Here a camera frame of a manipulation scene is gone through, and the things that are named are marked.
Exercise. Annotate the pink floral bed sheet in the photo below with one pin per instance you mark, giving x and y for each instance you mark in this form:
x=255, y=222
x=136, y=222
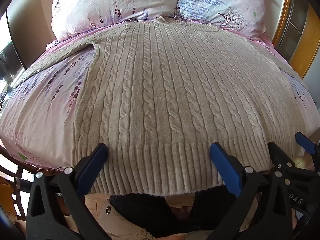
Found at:
x=42, y=120

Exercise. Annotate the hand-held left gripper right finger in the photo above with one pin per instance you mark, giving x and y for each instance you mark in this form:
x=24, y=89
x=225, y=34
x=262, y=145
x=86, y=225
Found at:
x=225, y=165

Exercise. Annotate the dark wooden chair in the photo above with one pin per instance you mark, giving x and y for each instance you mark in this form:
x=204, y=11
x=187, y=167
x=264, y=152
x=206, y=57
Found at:
x=20, y=205

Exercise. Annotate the dark flat screen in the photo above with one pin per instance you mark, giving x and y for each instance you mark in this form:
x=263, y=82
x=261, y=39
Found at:
x=10, y=57

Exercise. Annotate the wooden glass-panel door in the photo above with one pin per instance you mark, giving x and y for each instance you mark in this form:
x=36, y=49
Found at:
x=310, y=52

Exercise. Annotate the pink floral pillow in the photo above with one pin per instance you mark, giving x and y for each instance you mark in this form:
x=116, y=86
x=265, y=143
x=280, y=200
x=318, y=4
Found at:
x=112, y=2

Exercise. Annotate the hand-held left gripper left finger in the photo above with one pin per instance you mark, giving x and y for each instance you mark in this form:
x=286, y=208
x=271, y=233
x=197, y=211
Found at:
x=93, y=163

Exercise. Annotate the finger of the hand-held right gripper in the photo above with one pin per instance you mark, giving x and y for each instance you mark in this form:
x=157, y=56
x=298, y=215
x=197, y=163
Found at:
x=281, y=156
x=304, y=143

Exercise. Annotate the person's black pants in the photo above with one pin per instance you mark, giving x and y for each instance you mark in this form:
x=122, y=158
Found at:
x=150, y=212

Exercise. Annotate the person's beige jacket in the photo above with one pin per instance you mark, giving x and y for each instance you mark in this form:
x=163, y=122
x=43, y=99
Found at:
x=117, y=220

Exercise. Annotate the tree print floral pillow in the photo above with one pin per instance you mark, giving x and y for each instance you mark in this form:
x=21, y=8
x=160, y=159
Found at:
x=222, y=2

